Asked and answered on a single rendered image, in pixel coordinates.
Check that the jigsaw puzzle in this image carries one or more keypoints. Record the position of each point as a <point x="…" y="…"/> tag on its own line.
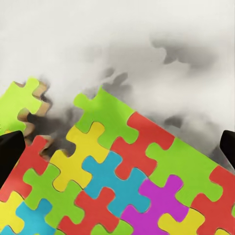
<point x="128" y="175"/>

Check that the desk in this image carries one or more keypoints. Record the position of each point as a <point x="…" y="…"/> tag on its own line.
<point x="173" y="61"/>

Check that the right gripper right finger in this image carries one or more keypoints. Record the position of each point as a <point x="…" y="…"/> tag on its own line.
<point x="227" y="146"/>

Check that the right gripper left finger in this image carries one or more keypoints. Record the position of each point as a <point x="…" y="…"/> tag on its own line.
<point x="12" y="145"/>

